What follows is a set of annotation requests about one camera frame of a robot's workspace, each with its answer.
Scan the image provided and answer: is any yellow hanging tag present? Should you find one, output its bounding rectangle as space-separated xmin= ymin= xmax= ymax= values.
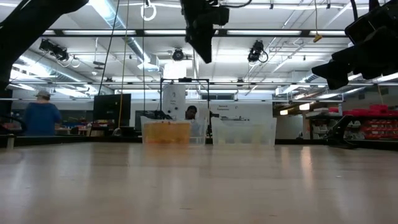
xmin=312 ymin=0 xmax=323 ymax=44

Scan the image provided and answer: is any silver air duct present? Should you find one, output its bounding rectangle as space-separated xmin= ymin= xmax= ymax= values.
xmin=17 ymin=49 xmax=94 ymax=85
xmin=88 ymin=0 xmax=153 ymax=68

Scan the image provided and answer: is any clear plastic bin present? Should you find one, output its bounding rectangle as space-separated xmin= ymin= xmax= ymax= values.
xmin=210 ymin=116 xmax=277 ymax=146
xmin=140 ymin=115 xmax=208 ymax=146

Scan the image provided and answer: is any black ceiling camera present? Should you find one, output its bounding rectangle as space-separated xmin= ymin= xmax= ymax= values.
xmin=172 ymin=48 xmax=185 ymax=62
xmin=39 ymin=38 xmax=70 ymax=62
xmin=248 ymin=39 xmax=269 ymax=63

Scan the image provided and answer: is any person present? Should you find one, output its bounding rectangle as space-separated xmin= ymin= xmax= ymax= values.
xmin=23 ymin=89 xmax=62 ymax=137
xmin=185 ymin=105 xmax=200 ymax=121

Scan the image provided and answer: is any black aluminium table frame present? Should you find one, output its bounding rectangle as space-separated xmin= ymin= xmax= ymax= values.
xmin=0 ymin=134 xmax=398 ymax=150

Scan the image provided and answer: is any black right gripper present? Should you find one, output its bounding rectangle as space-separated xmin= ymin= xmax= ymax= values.
xmin=312 ymin=0 xmax=398 ymax=90

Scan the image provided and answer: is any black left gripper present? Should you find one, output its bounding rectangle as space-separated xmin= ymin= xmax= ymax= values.
xmin=180 ymin=0 xmax=215 ymax=65

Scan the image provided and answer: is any black monitor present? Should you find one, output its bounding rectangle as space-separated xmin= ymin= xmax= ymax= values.
xmin=93 ymin=93 xmax=132 ymax=128

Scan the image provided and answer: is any white cabinet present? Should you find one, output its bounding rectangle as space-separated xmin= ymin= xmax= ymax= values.
xmin=162 ymin=83 xmax=187 ymax=121

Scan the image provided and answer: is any black angled stand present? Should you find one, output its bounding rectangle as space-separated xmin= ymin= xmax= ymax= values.
xmin=325 ymin=114 xmax=358 ymax=149

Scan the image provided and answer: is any shelving with red bins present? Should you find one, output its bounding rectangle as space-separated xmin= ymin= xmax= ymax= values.
xmin=328 ymin=104 xmax=398 ymax=141

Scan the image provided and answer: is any white cable loop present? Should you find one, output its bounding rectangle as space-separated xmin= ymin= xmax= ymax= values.
xmin=140 ymin=1 xmax=157 ymax=22

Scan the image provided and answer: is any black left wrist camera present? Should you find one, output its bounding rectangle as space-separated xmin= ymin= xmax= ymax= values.
xmin=213 ymin=5 xmax=231 ymax=27

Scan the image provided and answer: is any thin black hanging cable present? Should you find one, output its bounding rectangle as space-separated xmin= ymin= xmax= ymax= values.
xmin=142 ymin=18 xmax=146 ymax=118

